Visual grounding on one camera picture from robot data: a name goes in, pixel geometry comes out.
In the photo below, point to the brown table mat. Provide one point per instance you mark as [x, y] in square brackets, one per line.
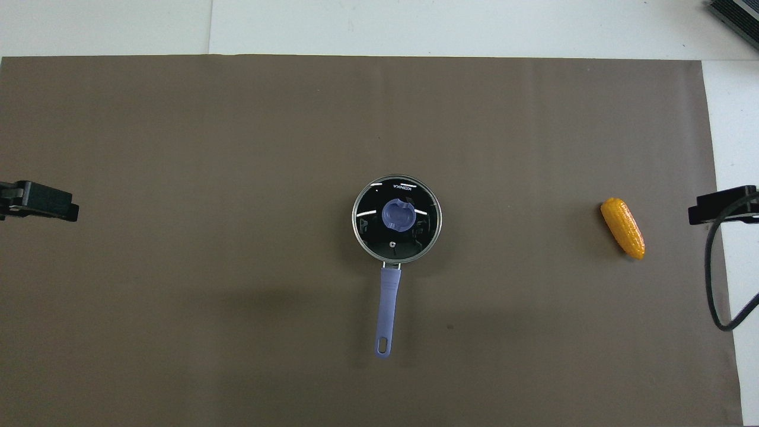
[237, 178]

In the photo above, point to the dark ribbed metal device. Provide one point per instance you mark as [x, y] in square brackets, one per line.
[738, 15]

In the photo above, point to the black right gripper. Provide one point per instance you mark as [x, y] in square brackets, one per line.
[750, 207]

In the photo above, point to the yellow toy corn cob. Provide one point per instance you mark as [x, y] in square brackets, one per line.
[622, 228]

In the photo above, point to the glass lid purple knob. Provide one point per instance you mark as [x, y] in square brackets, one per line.
[398, 214]

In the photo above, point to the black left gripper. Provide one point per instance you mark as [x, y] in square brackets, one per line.
[12, 200]

